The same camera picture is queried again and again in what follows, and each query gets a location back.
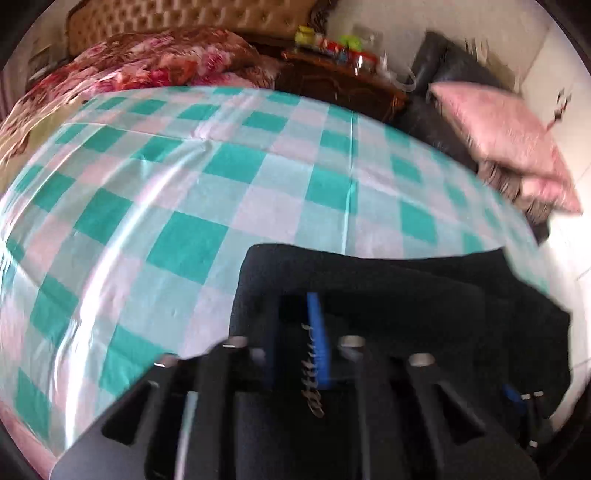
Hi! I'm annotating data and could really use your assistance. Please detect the black pants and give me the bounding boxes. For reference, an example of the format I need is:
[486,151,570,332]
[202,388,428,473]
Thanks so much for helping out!
[229,244,573,416]

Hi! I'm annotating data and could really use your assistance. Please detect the plaid blanket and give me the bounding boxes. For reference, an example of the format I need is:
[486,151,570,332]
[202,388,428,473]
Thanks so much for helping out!
[478,161,555,227]

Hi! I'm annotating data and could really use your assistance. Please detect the floral quilt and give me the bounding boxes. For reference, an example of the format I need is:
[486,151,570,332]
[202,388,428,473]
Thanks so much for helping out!
[0,25,278,153]

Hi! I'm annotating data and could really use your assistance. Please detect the small pink pillow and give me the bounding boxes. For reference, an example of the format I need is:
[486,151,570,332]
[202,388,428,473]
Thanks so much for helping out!
[519,178,583,214]

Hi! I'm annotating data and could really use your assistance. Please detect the dark wooden nightstand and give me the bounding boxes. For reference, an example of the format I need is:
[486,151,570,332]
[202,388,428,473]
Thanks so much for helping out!
[276,48,409,123]

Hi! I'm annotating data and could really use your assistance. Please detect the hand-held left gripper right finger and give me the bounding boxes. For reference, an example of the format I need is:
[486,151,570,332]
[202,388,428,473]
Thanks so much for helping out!
[300,292,541,480]

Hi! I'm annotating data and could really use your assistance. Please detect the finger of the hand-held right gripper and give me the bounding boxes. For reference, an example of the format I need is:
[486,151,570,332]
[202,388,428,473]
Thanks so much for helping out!
[502,383,555,457]

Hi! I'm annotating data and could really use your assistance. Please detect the white wardrobe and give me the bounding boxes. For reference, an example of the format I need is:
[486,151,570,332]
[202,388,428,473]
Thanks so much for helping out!
[517,14,591,287]

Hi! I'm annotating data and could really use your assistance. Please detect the black leather armchair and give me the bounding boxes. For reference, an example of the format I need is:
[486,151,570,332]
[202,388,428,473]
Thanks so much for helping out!
[399,31,550,241]

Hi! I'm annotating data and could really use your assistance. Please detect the tufted carved wooden headboard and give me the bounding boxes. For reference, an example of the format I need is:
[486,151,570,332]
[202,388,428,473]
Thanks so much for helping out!
[67,0,333,51]

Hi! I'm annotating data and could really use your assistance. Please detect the large pink pillow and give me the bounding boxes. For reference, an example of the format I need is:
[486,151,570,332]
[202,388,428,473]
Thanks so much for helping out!
[429,82,573,185]

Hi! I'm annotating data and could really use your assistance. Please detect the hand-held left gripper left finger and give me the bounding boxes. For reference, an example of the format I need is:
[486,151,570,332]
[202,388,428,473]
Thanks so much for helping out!
[50,295,280,480]

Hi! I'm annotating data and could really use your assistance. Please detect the green white checkered tablecloth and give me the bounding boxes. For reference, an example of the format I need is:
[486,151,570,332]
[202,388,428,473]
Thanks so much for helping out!
[0,85,552,467]

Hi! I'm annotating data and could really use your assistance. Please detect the red hanging ornament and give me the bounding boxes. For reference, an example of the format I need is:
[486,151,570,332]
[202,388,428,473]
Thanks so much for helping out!
[551,90,573,123]

